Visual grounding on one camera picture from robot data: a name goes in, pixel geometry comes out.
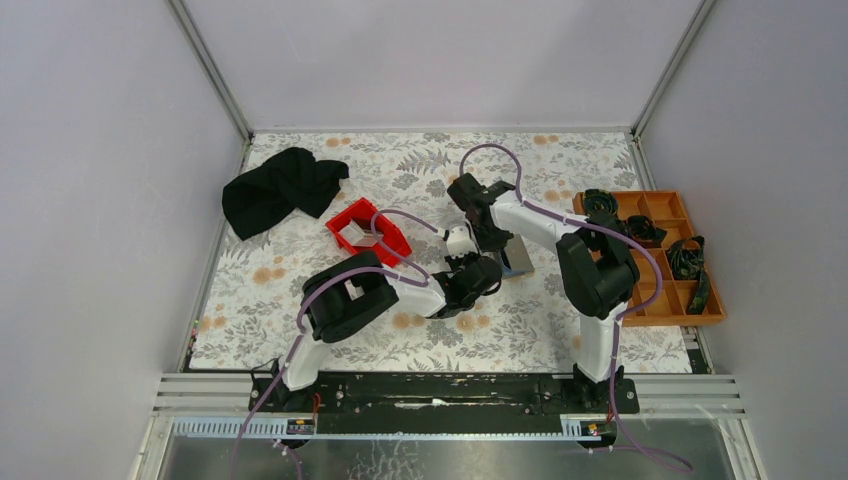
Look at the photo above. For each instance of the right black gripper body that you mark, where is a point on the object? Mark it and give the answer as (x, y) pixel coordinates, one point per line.
(489, 240)

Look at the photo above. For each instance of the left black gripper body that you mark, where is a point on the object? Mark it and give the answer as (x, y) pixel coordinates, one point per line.
(457, 263)

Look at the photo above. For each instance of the grey card holder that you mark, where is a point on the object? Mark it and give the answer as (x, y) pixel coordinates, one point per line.
(514, 259)

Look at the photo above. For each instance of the red plastic bin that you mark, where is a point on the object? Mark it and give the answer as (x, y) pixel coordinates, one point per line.
(391, 248)

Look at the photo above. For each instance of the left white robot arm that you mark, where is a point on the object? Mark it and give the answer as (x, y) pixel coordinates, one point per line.
(342, 300)

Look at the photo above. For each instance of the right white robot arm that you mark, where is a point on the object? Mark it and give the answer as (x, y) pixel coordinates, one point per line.
(598, 271)

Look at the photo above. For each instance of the cards in red bin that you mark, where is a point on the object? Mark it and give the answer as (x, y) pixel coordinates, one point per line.
(359, 237)

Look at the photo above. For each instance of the floral table mat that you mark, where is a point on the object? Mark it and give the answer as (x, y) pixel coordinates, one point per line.
(528, 326)

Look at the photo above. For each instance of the rolled dark tie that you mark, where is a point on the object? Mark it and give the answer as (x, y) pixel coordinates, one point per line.
(599, 201)
(644, 231)

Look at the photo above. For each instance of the black cloth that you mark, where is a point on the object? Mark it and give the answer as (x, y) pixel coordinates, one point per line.
(290, 180)

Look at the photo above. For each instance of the unrolled dark tie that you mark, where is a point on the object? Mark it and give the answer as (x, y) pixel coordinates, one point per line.
(687, 263)

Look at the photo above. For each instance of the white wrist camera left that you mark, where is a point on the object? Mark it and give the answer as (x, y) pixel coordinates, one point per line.
(459, 241)

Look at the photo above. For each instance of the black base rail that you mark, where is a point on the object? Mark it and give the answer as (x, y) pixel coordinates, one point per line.
(428, 403)

